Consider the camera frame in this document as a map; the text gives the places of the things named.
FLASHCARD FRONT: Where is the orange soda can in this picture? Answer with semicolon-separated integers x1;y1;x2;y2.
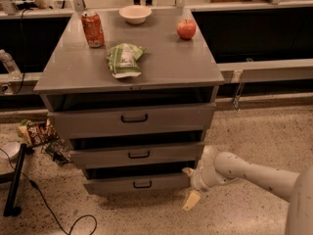
81;11;105;48

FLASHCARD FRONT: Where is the red apple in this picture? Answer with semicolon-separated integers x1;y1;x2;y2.
176;19;197;40

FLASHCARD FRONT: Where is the grey bottom drawer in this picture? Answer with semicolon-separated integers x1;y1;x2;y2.
84;172;190;195

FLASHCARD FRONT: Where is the green chip bag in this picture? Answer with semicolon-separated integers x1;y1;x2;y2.
107;43;145;79

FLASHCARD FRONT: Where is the dark green floor bag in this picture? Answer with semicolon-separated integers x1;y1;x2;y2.
41;139;71;165

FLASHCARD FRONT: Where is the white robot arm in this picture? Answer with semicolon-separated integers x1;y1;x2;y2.
182;152;313;235

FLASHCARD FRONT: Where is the grey top drawer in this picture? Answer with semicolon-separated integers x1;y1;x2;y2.
48;104;215;139

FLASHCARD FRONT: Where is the brown snack bag on floor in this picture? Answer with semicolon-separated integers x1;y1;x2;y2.
17;119;59;147

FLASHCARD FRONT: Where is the grey middle drawer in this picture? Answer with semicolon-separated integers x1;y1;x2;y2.
70;142;204;168

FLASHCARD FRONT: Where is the white round floor object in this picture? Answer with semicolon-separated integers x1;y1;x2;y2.
0;142;21;160

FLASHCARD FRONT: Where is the clear plastic bottle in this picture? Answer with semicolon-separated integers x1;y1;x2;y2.
0;49;22;80

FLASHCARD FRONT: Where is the grey drawer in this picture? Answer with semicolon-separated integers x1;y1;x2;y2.
70;142;204;168
48;104;215;139
84;172;190;195

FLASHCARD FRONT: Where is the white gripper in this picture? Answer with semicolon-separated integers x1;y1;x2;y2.
182;152;238;212

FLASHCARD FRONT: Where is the black stand leg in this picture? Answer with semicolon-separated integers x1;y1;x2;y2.
0;144;26;217

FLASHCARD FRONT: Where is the metal railing frame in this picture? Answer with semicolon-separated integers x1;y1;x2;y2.
0;7;312;112

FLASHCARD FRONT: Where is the grey drawer cabinet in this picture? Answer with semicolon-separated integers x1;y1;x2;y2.
35;9;223;187

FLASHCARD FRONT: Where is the white bowl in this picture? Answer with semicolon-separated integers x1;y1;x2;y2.
119;5;152;24

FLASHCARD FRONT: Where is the black cable on floor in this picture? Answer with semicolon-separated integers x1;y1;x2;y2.
0;148;98;235

